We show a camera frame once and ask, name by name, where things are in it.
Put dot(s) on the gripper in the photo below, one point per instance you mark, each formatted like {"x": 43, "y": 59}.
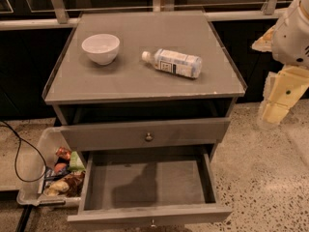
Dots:
{"x": 292, "y": 40}

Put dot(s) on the grey drawer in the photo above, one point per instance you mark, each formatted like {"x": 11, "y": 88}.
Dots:
{"x": 148, "y": 188}
{"x": 130, "y": 135}

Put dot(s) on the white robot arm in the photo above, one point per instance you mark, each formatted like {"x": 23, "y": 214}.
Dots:
{"x": 288, "y": 42}

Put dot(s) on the grey drawer cabinet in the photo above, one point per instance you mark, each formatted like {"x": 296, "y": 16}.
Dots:
{"x": 83, "y": 92}

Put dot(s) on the grey top drawer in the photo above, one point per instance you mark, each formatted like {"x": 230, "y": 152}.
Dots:
{"x": 130, "y": 135}

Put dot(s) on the clear plastic water bottle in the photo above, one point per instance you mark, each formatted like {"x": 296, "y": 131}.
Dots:
{"x": 174, "y": 62}

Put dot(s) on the white ceramic bowl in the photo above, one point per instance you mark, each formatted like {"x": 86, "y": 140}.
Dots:
{"x": 101, "y": 48}

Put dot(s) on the green snack packet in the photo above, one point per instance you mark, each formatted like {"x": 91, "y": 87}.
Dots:
{"x": 76, "y": 163}

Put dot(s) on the red snack can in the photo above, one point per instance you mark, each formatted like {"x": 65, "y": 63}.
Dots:
{"x": 63, "y": 153}

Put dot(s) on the brown snack bag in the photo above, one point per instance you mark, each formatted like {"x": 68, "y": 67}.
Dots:
{"x": 69, "y": 185}

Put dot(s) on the clear plastic storage bin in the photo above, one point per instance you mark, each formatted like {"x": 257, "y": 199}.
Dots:
{"x": 40, "y": 170}

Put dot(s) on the metal railing frame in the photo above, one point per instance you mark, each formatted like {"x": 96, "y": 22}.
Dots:
{"x": 41, "y": 14}

